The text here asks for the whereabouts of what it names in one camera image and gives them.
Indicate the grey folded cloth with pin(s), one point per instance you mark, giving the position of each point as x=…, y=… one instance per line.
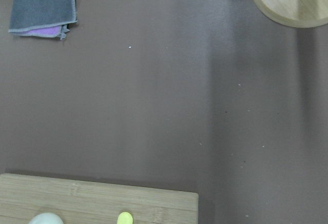
x=42, y=18

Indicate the white steamed bun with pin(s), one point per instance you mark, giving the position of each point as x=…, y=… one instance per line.
x=46, y=218

